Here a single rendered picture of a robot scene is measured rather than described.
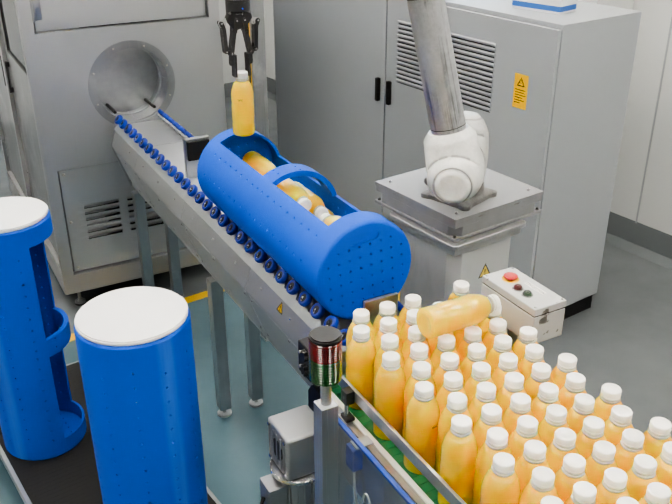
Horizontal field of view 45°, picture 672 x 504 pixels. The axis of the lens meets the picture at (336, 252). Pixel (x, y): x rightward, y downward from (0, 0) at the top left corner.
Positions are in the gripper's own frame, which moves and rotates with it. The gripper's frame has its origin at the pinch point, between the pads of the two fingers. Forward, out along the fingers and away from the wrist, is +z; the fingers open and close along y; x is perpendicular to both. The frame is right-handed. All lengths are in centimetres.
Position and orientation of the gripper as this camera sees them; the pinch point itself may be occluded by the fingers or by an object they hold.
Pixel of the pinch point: (241, 65)
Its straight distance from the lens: 263.4
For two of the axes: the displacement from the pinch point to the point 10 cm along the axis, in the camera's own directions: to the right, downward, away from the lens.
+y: -8.8, 2.1, -4.3
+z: 0.1, 9.0, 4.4
